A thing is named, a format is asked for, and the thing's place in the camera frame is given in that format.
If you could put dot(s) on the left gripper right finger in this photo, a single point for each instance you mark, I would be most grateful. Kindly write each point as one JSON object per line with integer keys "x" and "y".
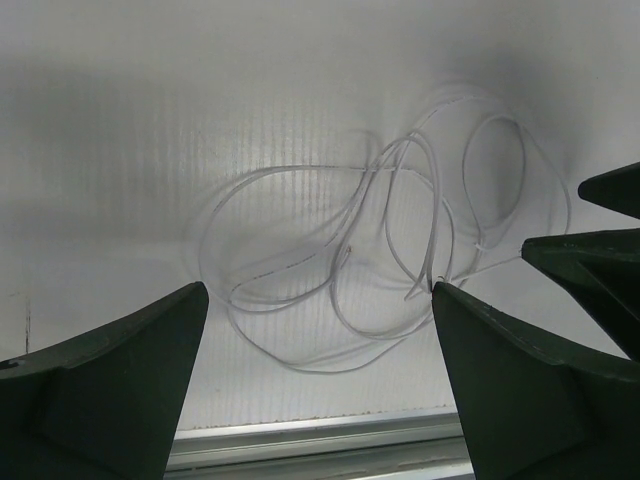
{"x": 532, "y": 404}

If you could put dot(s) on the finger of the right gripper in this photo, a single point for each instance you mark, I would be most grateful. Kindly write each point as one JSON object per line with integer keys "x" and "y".
{"x": 616, "y": 190}
{"x": 600, "y": 271}

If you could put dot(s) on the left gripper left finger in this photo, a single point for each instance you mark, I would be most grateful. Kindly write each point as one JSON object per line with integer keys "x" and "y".
{"x": 104, "y": 404}

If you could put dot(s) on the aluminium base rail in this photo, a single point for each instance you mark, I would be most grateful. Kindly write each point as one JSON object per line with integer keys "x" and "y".
{"x": 420, "y": 444}

